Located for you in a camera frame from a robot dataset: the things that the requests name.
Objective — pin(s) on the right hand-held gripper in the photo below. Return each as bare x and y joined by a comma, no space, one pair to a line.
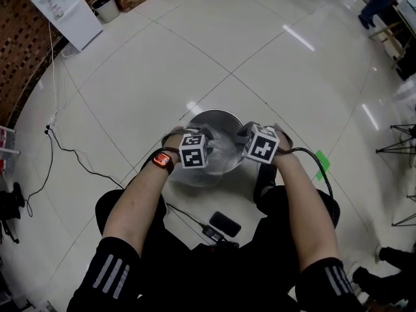
261,148

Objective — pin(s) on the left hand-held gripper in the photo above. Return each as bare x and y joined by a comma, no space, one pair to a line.
193,153

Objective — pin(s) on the clear plastic bag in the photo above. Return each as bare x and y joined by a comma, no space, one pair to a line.
224,148

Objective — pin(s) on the stainless steel bucket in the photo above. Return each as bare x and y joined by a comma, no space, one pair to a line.
214,117

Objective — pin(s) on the person's left forearm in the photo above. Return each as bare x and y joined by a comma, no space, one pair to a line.
136,203

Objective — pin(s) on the person's right forearm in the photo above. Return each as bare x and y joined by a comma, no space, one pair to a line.
305,213

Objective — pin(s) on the person's right hand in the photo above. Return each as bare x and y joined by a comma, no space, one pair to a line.
285,143

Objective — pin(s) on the person's left hand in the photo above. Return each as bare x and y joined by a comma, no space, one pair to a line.
174,135

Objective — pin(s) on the black smartwatch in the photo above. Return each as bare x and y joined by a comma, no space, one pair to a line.
162,159

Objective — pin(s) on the person's right black shoe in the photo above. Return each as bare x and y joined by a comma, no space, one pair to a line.
265,184

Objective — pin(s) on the green floor tape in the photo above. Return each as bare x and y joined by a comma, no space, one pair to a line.
322,161

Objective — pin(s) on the black smartphone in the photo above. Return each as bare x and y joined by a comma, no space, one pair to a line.
225,223

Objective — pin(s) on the black power adapter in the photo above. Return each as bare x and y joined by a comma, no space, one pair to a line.
213,232

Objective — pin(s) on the person's black trousers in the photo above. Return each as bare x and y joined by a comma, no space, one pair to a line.
156,239

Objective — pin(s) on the black tripod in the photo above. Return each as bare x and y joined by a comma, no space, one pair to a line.
408,219
401,145

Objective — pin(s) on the white power strip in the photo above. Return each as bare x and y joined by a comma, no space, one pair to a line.
52,120

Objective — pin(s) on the person's black striped shirt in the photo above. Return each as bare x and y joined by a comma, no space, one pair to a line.
107,278

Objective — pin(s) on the wooden stool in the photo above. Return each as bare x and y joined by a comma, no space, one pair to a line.
386,39

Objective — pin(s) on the small beige waste bin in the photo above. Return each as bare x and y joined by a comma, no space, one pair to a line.
107,10

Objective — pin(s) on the white water dispenser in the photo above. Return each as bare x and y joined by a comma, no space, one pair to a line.
74,18

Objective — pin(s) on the white shelf rack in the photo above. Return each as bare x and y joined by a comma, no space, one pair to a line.
8,145

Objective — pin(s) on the black folded stand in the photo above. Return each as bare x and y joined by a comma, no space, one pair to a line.
9,206

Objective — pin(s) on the grey storage crate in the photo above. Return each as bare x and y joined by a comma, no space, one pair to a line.
29,305

